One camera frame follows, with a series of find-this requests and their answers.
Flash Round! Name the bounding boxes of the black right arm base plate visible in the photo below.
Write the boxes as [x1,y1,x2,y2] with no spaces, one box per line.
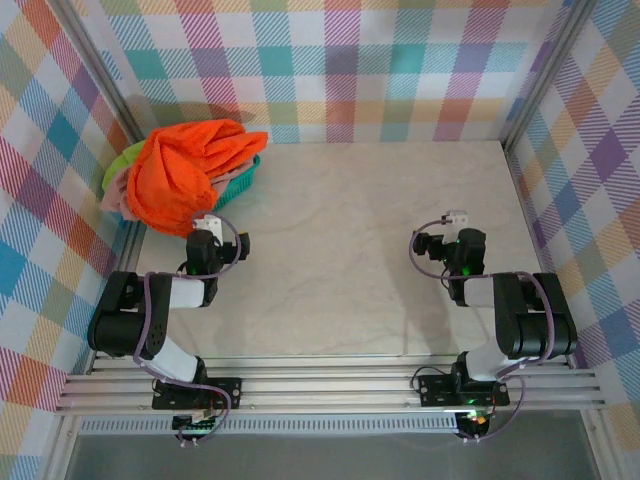
[417,373,511,407]

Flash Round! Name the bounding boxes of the lime green shorts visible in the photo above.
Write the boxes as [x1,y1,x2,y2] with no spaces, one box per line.
[102,140,146,194]

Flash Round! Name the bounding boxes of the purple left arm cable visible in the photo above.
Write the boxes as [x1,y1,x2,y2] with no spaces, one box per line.
[132,212,251,447]

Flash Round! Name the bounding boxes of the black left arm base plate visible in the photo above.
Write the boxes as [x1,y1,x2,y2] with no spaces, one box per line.
[151,377,244,412]

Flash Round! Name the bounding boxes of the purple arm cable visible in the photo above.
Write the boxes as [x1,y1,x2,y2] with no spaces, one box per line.
[132,212,251,447]
[409,219,554,445]

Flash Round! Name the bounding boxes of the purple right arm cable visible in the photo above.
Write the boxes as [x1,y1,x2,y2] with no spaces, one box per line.
[409,219,554,445]

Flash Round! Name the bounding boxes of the aluminium rail frame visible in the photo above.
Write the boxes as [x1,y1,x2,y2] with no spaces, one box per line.
[54,349,607,416]

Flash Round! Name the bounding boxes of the orange shorts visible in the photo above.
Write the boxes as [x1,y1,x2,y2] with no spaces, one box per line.
[125,118,270,239]

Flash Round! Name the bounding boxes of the teal plastic basket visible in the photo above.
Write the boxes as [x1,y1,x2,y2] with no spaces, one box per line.
[117,152,263,230]

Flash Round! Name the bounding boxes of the slotted grey cable duct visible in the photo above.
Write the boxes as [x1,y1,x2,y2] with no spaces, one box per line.
[79,418,459,434]

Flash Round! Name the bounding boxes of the pink shorts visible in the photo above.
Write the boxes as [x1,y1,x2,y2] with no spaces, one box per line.
[98,164,147,224]

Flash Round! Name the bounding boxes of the aluminium corner post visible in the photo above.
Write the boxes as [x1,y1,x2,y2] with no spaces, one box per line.
[502,0,601,151]
[49,0,151,156]

